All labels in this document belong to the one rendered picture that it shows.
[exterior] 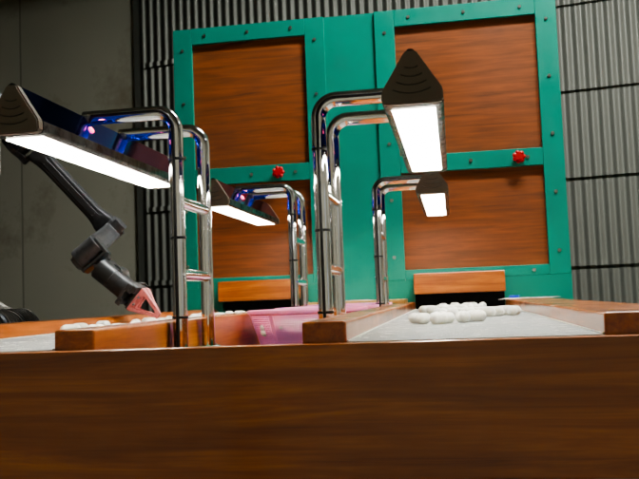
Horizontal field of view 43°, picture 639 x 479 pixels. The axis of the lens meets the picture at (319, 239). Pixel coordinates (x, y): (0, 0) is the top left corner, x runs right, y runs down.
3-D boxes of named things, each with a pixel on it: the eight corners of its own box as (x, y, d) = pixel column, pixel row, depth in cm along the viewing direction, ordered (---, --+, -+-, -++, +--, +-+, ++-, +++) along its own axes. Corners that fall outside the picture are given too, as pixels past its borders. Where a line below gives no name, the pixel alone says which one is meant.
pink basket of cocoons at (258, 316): (234, 357, 167) (233, 312, 168) (263, 349, 193) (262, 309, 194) (362, 354, 163) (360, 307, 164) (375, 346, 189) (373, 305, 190)
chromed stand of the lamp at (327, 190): (316, 374, 125) (305, 89, 128) (335, 363, 145) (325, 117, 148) (440, 372, 122) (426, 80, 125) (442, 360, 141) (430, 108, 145)
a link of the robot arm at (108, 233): (89, 238, 246) (116, 214, 246) (102, 251, 247) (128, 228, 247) (63, 258, 204) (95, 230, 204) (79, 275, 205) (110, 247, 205)
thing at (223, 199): (198, 206, 209) (198, 179, 210) (256, 225, 271) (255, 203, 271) (228, 204, 208) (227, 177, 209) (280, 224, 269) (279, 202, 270)
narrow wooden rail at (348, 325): (304, 412, 98) (300, 321, 99) (400, 335, 276) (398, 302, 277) (349, 411, 97) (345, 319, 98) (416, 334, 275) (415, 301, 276)
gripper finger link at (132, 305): (173, 305, 207) (146, 282, 209) (164, 305, 200) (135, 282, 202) (158, 326, 208) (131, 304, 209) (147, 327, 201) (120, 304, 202)
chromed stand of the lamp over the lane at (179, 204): (73, 380, 131) (68, 108, 134) (123, 368, 151) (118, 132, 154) (185, 377, 128) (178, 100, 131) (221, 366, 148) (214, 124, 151)
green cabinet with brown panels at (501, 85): (179, 289, 290) (172, 30, 297) (222, 289, 344) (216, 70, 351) (571, 273, 268) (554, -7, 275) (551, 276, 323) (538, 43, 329)
